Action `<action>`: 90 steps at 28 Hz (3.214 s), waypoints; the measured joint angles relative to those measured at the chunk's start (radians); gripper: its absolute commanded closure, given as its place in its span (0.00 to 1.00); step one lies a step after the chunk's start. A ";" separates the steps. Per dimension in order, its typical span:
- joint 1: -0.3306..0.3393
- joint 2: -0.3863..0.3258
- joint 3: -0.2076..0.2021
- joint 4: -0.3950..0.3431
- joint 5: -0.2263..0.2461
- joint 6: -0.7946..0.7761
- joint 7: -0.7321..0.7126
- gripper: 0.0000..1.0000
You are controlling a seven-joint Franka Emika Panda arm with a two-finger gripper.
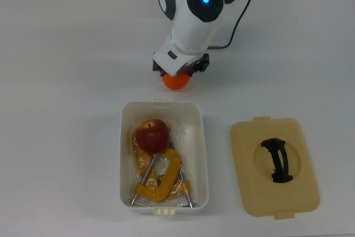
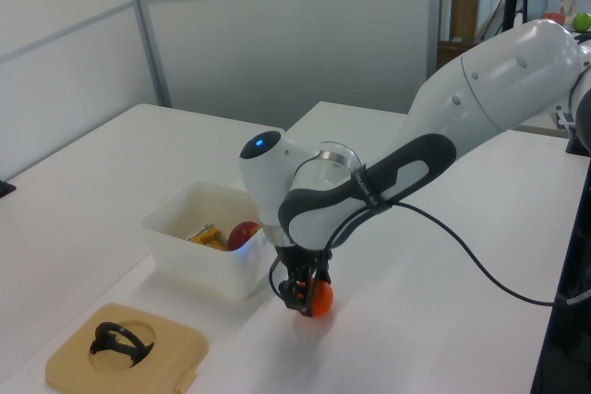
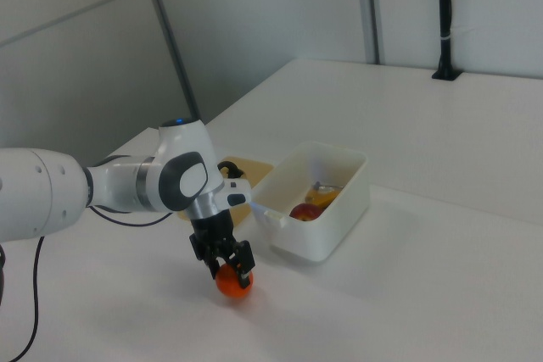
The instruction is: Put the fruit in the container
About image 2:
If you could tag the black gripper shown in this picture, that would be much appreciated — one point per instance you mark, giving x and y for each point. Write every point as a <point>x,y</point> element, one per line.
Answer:
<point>299,259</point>

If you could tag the orange fruit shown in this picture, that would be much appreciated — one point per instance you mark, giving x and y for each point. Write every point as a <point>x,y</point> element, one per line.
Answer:
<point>322,300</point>

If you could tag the red apple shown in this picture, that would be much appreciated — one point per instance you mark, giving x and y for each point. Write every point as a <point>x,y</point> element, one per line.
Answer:
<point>243,234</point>

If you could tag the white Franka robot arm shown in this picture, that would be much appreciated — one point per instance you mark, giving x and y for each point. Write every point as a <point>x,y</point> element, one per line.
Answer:
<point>485,85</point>

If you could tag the white plastic container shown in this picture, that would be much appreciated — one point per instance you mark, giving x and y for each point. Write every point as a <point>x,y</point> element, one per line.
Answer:
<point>203,269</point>

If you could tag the orange C-clamp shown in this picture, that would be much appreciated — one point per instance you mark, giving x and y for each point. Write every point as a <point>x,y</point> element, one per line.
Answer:
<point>208,238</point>

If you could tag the black stand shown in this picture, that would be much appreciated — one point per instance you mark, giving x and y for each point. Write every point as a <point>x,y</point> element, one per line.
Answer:
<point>568,297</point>

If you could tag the wooden desk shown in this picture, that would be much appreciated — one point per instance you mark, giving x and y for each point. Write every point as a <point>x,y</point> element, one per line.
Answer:
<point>464,6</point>

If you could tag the black table clamp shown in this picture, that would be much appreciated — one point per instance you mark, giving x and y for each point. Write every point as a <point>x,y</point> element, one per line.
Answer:
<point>5,187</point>

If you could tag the red bowl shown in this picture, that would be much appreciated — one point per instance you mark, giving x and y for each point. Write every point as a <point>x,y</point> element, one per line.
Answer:
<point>554,16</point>

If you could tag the green ball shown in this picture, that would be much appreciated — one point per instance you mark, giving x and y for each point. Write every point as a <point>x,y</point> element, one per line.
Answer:
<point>582,21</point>

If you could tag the grey partition post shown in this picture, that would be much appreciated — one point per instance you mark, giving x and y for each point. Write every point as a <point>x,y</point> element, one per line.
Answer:
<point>434,6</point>

